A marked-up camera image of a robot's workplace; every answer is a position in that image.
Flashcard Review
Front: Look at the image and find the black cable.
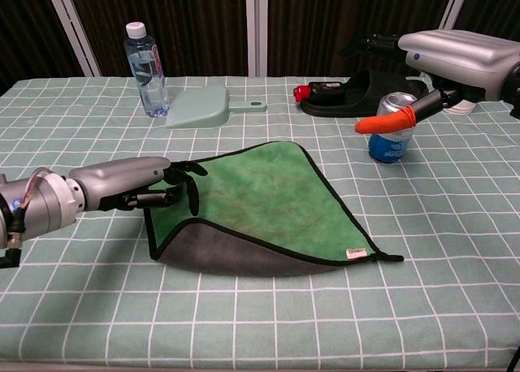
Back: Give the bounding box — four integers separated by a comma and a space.
505, 343, 519, 372

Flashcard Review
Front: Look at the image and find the blue and silver drink can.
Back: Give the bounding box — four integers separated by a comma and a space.
367, 91, 419, 164

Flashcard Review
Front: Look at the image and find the black rubber slipper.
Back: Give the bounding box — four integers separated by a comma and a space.
299, 68, 431, 119

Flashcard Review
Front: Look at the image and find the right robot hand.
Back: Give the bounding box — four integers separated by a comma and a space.
340, 29, 520, 136

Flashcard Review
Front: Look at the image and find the clear plastic water bottle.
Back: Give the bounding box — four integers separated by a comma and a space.
123, 21, 171, 119

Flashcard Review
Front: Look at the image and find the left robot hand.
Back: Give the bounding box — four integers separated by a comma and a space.
67, 156, 208, 217

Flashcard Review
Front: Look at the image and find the light green plastic dustpan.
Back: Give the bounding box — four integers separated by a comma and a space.
164, 84, 268, 131

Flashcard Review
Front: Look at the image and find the black bottle with red cap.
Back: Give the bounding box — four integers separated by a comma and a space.
293, 80, 351, 104

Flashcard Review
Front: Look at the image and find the green microfiber cloth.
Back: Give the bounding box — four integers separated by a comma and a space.
142, 141, 405, 279

